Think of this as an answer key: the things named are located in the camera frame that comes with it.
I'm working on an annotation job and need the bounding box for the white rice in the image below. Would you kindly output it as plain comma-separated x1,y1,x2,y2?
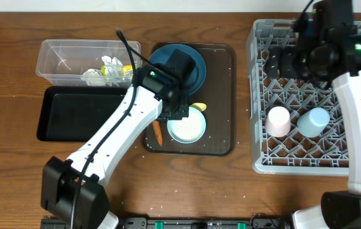
171,112,202,142

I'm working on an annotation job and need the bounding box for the light blue bowl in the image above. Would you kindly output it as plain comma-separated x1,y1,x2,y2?
167,107,207,144

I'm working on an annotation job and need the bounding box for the pink plastic cup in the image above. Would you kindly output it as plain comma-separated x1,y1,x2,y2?
265,106,291,137

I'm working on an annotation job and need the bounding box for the light blue plastic cup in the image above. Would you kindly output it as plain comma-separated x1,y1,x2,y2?
297,108,330,137

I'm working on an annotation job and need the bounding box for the white tissue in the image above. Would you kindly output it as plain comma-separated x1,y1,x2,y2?
81,56,124,87

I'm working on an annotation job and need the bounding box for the yellow snack wrapper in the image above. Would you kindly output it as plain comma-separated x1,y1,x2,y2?
101,65,133,77

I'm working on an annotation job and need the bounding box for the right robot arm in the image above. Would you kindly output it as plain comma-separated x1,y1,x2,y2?
265,0,361,228

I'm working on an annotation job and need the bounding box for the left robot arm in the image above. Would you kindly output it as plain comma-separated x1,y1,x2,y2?
41,49,196,228

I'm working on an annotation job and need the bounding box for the grey dishwasher rack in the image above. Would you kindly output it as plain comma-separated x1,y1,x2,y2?
247,19,349,176

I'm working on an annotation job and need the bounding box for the yellow plastic spoon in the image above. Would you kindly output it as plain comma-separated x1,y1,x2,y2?
190,102,207,112

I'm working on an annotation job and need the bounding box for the orange carrot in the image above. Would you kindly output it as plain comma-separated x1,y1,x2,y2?
153,120,163,146

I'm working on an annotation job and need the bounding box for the dark brown serving tray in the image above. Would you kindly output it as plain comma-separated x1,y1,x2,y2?
141,43,236,156

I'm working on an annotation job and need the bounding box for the dark blue plate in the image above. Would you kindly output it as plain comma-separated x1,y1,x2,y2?
149,43,207,95

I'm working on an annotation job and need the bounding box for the black rectangular tray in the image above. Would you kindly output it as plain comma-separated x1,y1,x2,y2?
36,86,126,142

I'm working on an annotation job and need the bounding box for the clear plastic bin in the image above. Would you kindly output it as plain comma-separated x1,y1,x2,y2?
36,39,133,88

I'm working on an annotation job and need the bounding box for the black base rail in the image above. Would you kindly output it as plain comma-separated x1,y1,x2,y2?
117,218,280,229

